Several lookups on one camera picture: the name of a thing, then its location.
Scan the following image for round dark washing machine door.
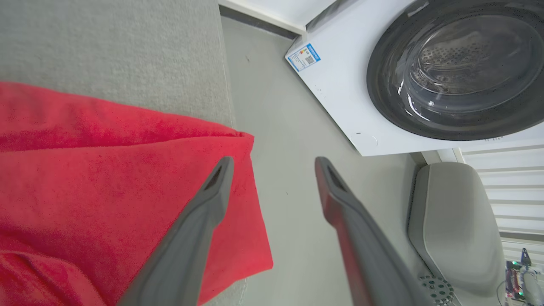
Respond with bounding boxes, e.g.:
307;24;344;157
366;0;544;142

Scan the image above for blue white energy label sticker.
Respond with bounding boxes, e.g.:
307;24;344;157
287;43;321;73

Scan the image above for round perforated metal grille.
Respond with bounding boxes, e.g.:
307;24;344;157
419;275;456;306

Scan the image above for white slatted panel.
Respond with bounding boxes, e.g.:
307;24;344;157
453;144;544;243

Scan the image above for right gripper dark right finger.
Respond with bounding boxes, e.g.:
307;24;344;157
314;156;435;306

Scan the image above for grey fabric sofa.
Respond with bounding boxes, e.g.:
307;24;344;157
0;0;248;306

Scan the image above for white washing machine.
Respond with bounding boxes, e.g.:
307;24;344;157
285;0;544;157

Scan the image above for red basketball jersey white sleeves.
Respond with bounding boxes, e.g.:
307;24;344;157
0;82;274;306

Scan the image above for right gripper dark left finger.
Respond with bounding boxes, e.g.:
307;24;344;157
117;156;235;306

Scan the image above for grey rounded plastic shell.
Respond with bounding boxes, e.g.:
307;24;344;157
407;161;507;306

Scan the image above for electronics board with wires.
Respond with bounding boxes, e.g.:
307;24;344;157
497;248;544;306

